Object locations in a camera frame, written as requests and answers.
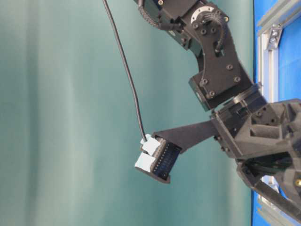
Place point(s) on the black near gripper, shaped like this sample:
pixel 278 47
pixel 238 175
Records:
pixel 265 140

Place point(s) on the blue textured mat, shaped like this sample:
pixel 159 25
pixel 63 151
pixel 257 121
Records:
pixel 289 58

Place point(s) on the aluminium extrusion frame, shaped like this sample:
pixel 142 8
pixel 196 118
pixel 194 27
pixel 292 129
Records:
pixel 268 58

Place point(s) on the black near camera cable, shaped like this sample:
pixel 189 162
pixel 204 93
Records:
pixel 125 64

